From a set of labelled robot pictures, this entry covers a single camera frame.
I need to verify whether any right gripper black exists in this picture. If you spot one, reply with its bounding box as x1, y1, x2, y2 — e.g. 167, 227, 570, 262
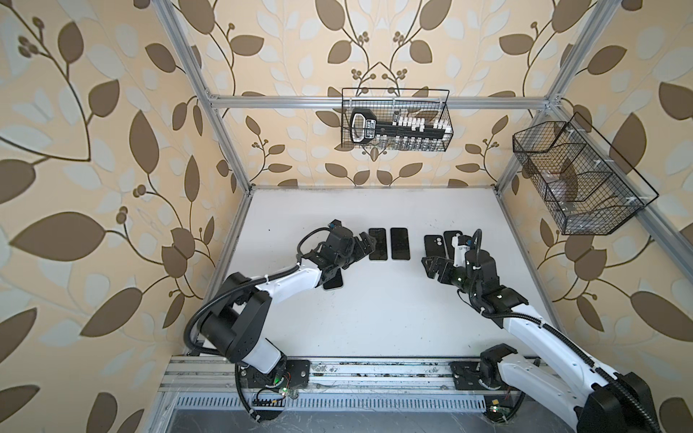
421, 254, 478, 299

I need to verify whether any phone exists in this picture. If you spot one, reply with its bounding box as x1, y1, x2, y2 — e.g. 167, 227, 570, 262
390, 227, 411, 261
322, 269, 344, 290
368, 227, 388, 261

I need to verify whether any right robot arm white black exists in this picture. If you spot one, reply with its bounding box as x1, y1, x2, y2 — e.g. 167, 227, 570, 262
422, 230, 662, 432

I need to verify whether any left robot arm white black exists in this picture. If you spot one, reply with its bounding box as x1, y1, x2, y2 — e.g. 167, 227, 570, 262
183, 220, 376, 379

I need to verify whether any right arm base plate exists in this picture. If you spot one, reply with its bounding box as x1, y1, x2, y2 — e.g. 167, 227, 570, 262
449, 360, 518, 393

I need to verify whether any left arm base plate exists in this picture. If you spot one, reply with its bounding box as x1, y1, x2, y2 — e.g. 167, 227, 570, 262
240, 359, 311, 390

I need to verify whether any back wire basket black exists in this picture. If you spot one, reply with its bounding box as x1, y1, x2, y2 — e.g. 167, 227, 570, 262
340, 87, 454, 153

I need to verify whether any wire basket black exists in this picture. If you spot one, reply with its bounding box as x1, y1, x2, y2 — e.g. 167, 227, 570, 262
513, 112, 660, 236
340, 87, 454, 153

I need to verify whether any right wire basket black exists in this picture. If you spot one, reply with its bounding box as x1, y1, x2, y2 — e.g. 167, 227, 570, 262
513, 112, 660, 236

